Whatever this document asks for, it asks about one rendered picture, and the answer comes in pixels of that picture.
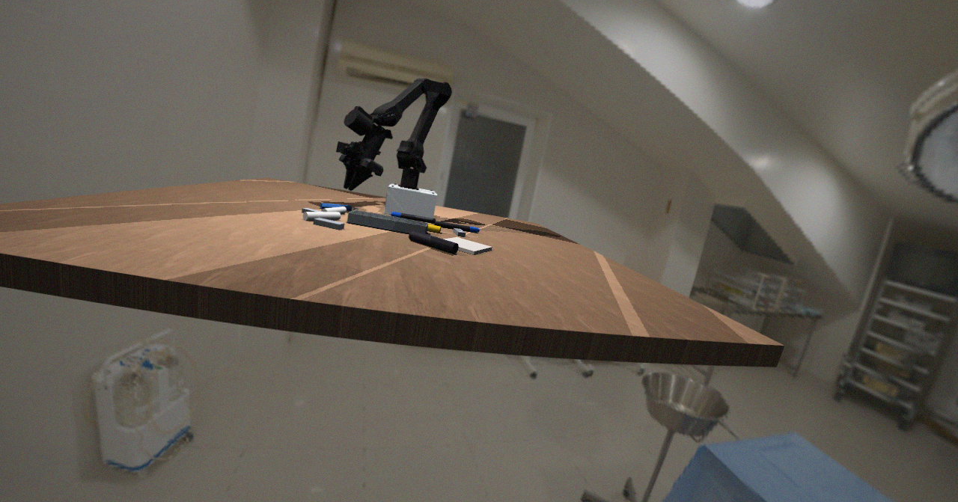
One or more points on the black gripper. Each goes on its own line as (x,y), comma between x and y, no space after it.
(357,171)

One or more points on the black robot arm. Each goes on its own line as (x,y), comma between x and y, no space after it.
(410,152)

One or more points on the grey keyboard with white letter keys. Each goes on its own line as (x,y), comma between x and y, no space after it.
(386,222)

